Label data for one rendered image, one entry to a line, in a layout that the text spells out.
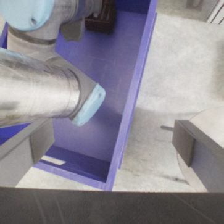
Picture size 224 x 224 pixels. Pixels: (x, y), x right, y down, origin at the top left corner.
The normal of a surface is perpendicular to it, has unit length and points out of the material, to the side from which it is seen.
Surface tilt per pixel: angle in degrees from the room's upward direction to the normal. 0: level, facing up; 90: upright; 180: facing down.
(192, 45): 0
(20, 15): 35
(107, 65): 0
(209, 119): 0
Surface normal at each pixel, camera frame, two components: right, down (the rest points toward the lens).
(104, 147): -0.14, -0.11
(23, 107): 0.86, 0.45
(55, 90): 0.96, 0.05
